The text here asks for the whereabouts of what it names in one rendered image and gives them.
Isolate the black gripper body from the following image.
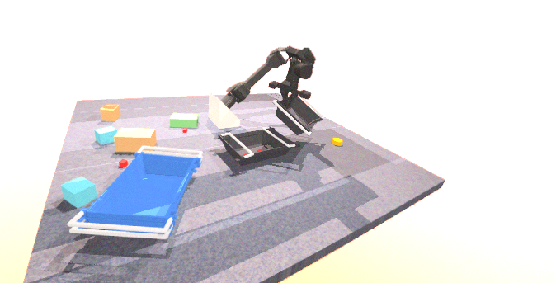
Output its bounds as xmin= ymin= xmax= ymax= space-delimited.
xmin=268 ymin=73 xmax=311 ymax=100

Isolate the light blue block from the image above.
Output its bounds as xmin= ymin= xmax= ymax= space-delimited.
xmin=95 ymin=126 xmax=117 ymax=144
xmin=60 ymin=177 xmax=97 ymax=208

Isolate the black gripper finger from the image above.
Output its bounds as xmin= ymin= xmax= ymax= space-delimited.
xmin=285 ymin=94 xmax=299 ymax=108
xmin=279 ymin=92 xmax=289 ymax=100

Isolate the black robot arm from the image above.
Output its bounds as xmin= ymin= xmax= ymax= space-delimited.
xmin=221 ymin=46 xmax=316 ymax=109

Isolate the light green rectangular block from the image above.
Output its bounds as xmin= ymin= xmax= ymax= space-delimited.
xmin=169 ymin=113 xmax=198 ymax=128

